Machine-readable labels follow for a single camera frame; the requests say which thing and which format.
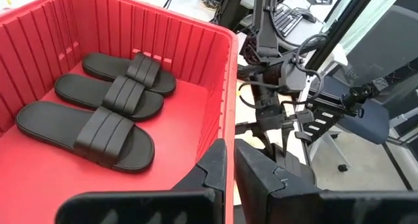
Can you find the dark computer mouse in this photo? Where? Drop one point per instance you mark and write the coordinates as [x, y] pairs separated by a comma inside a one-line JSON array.
[[307, 15]]

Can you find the grey desk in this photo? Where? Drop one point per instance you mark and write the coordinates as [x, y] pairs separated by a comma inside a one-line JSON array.
[[313, 34]]

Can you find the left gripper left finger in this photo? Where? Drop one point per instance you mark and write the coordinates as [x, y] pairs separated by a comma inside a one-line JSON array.
[[212, 171]]

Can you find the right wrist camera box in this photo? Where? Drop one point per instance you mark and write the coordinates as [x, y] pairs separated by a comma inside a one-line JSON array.
[[294, 80]]

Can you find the office chair blue seat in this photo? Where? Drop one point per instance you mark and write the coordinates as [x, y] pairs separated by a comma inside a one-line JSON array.
[[365, 122]]

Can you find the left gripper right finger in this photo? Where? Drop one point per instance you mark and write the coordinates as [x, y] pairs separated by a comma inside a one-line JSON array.
[[251, 178]]

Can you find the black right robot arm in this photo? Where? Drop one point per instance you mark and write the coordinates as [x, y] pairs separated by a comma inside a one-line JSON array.
[[264, 21]]

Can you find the red plastic ribbed bin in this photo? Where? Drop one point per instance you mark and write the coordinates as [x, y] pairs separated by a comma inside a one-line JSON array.
[[183, 126]]

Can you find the black aluminium frame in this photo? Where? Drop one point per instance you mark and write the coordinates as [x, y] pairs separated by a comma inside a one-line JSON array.
[[343, 28]]

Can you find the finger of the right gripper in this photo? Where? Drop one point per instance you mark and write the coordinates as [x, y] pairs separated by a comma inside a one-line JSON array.
[[266, 137], [287, 132]]

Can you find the black computer keyboard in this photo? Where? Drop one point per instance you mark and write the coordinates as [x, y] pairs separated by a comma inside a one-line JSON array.
[[287, 20]]

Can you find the black rubber slide sandal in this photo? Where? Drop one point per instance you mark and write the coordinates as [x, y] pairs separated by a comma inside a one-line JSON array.
[[104, 65], [81, 90], [49, 122]]

